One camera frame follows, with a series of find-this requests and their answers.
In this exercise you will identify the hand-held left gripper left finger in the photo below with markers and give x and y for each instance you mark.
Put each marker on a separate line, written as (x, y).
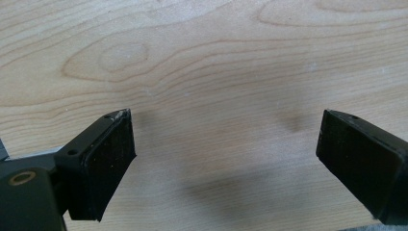
(96, 166)

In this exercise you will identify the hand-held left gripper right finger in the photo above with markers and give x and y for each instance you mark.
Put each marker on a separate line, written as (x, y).
(362, 160)

